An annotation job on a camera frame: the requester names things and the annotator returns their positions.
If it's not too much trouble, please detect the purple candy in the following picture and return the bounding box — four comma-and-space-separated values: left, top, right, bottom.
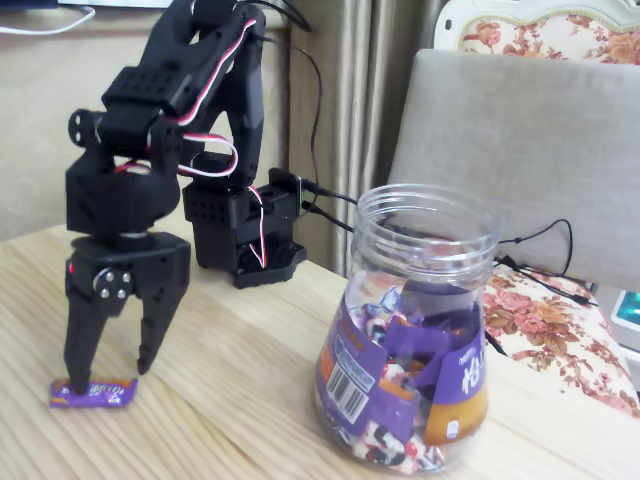
48, 377, 139, 410

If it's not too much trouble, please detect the white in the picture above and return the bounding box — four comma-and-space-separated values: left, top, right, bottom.
366, 422, 422, 465

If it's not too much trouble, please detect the clear plastic candy jar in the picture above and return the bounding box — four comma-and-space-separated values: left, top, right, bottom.
313, 183, 503, 474

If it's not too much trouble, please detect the beige curtain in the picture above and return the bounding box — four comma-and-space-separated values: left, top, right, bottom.
287, 0, 451, 279

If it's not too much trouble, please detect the white power strip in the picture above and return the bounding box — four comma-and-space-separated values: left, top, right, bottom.
57, 0, 174, 10

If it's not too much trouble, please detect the grey chair backrest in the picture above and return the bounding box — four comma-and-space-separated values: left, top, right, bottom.
387, 48, 640, 291

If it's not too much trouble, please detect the floral seat cushion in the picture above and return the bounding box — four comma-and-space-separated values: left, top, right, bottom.
482, 269, 640, 419

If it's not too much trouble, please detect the white ornate floral chair back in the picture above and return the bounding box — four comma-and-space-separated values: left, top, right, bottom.
432, 0, 640, 66

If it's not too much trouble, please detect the white device with teal screen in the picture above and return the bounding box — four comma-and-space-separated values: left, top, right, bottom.
609, 288, 640, 352

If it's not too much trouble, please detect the black cable with barrel plug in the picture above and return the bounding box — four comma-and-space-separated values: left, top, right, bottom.
299, 199, 357, 232
301, 178, 360, 205

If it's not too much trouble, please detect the red white servo wire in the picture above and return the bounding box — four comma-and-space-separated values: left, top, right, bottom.
113, 3, 269, 269

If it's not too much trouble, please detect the thin black wire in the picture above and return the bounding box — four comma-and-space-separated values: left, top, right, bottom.
252, 32, 324, 189

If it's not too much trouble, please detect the white cable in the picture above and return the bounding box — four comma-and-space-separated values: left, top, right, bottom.
0, 5, 96, 36

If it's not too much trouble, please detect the black cable with connector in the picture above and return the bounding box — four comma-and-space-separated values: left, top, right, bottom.
483, 253, 599, 358

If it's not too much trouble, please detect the thin black looped cable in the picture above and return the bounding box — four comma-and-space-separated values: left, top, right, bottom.
499, 218, 574, 277

